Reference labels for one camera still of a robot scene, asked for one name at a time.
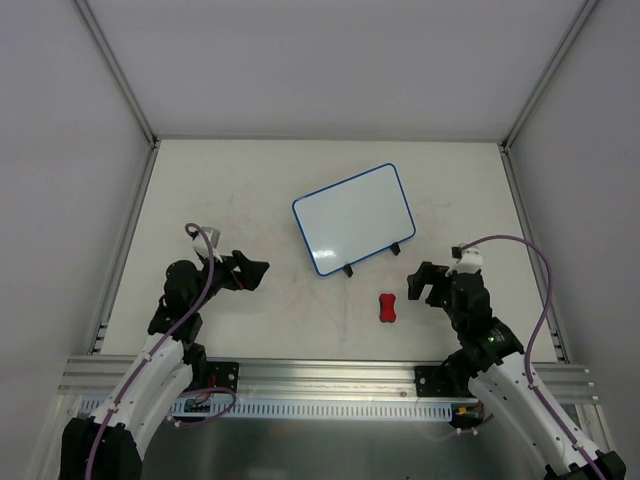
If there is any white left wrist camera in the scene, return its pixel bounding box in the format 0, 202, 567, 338
192, 227, 220, 259

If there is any red black whiteboard eraser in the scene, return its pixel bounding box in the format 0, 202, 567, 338
379, 293, 397, 323

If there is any aluminium right side rail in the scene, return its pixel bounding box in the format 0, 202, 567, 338
499, 145, 571, 363

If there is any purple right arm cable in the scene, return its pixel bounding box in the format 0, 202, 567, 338
462, 233, 609, 480

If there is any black whiteboard stand foot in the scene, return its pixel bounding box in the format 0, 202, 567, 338
390, 242, 401, 256
343, 264, 354, 278

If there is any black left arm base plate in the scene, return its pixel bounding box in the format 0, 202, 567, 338
203, 359, 240, 393

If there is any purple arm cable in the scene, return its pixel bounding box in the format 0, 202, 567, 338
82, 222, 239, 480
462, 233, 609, 480

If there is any aluminium left corner post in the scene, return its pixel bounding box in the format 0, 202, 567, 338
72, 0, 157, 147

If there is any white slotted cable duct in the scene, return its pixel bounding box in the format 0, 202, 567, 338
78, 395, 454, 423

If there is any aluminium left side rail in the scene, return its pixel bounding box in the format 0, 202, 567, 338
83, 140, 161, 355

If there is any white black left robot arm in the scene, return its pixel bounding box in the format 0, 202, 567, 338
59, 250, 269, 479

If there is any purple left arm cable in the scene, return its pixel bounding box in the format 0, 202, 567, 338
82, 222, 239, 480

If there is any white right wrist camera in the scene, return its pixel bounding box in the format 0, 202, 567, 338
446, 245, 484, 276

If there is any blue framed whiteboard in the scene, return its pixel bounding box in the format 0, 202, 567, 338
292, 163, 416, 277

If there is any aluminium corner post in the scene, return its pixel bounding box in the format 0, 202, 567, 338
72, 0, 157, 147
501, 0, 600, 152

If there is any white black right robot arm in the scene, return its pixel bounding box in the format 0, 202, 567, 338
407, 262, 627, 479

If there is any aluminium right corner post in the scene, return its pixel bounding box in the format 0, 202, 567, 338
501, 0, 600, 152

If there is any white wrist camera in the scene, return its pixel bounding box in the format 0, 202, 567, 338
192, 227, 220, 259
446, 245, 484, 276

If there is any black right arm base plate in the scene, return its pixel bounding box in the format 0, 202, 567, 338
414, 364, 473, 398

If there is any aluminium frame rail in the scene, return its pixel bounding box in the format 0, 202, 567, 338
58, 355, 599, 404

